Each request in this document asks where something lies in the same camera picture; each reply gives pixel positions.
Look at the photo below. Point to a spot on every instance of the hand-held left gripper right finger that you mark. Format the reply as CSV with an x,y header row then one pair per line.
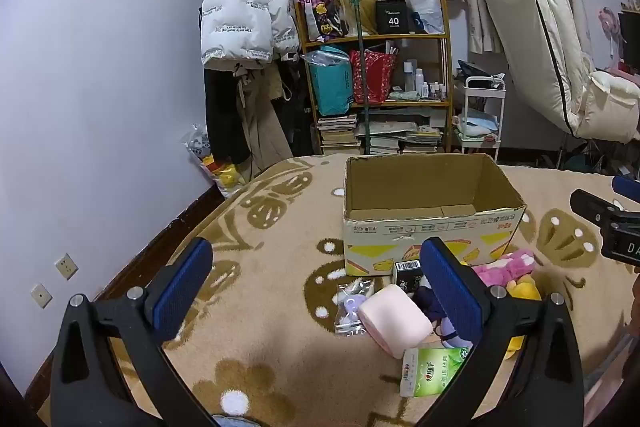
x,y
450,292

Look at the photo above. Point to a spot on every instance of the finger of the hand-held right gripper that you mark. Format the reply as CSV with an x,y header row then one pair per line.
x,y
627,188
592,207

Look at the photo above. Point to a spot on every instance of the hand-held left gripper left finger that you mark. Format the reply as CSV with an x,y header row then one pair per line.
x,y
182,287

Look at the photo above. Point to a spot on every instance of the dark purple plush toy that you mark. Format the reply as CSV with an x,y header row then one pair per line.
x,y
430,299

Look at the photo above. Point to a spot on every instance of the pink plush toy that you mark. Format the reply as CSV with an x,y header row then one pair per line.
x,y
505,264

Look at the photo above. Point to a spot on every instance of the pink square pouch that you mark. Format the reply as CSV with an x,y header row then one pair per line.
x,y
395,319

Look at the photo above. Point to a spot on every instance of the yellow plush toy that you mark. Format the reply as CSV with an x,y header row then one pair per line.
x,y
525,291

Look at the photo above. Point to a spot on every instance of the green tissue packet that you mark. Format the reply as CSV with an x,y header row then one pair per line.
x,y
435,369

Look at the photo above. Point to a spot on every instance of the printed cardboard box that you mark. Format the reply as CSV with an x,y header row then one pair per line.
x,y
390,232

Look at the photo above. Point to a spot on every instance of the small black box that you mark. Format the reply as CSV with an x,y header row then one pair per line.
x,y
407,277

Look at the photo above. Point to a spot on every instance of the clear bag of toys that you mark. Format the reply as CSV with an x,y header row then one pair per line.
x,y
220,172

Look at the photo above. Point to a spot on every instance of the white trolley cart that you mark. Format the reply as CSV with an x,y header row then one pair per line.
x,y
480,122

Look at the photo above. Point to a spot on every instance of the black coat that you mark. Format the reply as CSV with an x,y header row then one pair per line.
x,y
222,117

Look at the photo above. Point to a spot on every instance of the beige coat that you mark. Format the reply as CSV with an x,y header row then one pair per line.
x,y
260,127

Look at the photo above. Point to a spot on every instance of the cream mattress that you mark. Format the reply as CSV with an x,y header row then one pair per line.
x,y
540,32

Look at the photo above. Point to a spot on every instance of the stack of books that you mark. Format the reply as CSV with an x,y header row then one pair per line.
x,y
340,134

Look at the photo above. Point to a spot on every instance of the group of small bottles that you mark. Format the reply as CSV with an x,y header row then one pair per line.
x,y
425,82

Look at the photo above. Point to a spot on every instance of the green pole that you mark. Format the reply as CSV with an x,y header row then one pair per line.
x,y
365,97

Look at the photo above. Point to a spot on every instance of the red patterned bag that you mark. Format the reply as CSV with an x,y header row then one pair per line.
x,y
375,77

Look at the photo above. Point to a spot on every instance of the teal bag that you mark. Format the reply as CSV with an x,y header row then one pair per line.
x,y
330,87

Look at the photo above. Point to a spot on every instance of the wooden shelf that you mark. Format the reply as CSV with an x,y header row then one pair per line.
x,y
380,38

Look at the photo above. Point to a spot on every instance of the white plastic bag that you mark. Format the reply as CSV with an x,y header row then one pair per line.
x,y
422,2

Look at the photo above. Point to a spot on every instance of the black cube box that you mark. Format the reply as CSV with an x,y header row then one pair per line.
x,y
393,17

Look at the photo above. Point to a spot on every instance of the yellow cloth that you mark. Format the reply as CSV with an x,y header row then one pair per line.
x,y
367,12

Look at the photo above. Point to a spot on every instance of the colourful printed bag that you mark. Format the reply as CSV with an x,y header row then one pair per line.
x,y
320,12

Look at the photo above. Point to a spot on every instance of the white wall socket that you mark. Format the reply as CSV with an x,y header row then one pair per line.
x,y
41,296
66,266

